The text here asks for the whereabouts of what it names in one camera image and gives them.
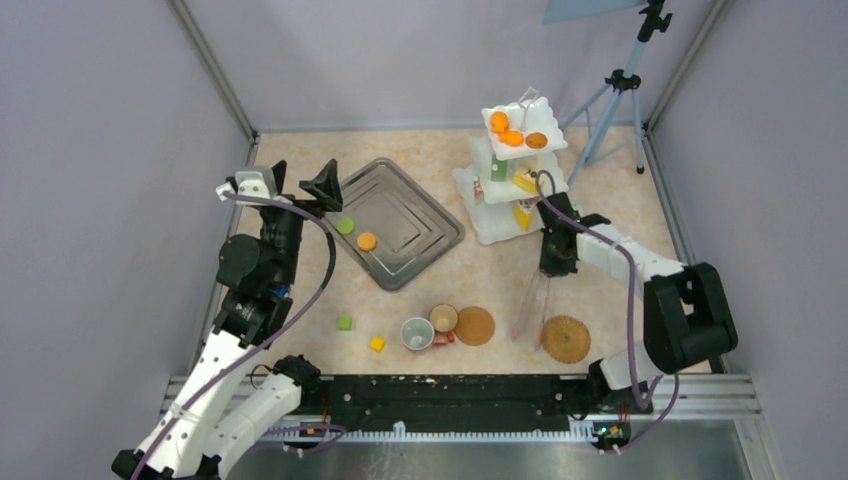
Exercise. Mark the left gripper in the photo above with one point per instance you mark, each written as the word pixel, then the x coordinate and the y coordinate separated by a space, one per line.
pixel 325 187

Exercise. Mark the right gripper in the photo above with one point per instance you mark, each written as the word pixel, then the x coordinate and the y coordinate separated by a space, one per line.
pixel 549 266

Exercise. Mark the yellow cheese cake wedge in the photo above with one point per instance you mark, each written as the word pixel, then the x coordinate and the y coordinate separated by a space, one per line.
pixel 523 213

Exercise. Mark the orange round macaron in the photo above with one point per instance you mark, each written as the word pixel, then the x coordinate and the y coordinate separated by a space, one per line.
pixel 366 242

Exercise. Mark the white strawberry cake slice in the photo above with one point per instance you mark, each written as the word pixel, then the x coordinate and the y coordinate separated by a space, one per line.
pixel 477 187

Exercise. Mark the green cake cube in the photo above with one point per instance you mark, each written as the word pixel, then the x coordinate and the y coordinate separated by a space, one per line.
pixel 499 170

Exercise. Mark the smooth brown round coaster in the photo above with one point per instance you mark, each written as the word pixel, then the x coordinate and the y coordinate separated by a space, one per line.
pixel 475 326

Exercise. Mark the brown round cookie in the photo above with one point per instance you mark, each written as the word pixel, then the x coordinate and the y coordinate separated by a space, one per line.
pixel 536 140

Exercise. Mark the orange bear cookie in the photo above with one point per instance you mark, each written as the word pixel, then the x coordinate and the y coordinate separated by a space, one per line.
pixel 512 138

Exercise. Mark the orange flower cookie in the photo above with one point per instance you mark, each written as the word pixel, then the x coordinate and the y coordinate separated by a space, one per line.
pixel 499 122

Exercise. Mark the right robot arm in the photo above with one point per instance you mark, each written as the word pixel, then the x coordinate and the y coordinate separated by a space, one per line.
pixel 677 314

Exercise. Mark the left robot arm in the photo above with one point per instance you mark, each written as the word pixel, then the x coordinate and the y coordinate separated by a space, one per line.
pixel 196 438

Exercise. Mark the green macaron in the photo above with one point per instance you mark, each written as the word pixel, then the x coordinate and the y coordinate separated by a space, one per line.
pixel 345 226

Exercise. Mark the ribbed brown round coaster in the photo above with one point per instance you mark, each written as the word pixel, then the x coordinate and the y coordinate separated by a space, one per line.
pixel 565 339

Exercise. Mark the silver metal tray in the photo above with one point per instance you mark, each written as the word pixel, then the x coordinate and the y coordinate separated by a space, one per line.
pixel 413 229

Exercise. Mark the white three-tier serving stand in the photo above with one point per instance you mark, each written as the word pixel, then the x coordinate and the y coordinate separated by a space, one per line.
pixel 492 217

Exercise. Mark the grey-white cup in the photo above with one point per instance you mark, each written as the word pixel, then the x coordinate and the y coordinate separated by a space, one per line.
pixel 417 334

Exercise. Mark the yellow cube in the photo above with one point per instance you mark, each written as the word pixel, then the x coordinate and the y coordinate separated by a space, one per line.
pixel 377 344

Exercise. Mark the light blue tripod stand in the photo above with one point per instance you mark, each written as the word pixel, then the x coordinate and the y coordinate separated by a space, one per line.
pixel 600 108

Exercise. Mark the brown cup with red handle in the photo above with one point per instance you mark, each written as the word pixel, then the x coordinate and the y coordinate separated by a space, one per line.
pixel 443 318

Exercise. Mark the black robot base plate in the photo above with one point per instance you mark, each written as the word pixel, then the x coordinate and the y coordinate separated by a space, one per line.
pixel 496 403

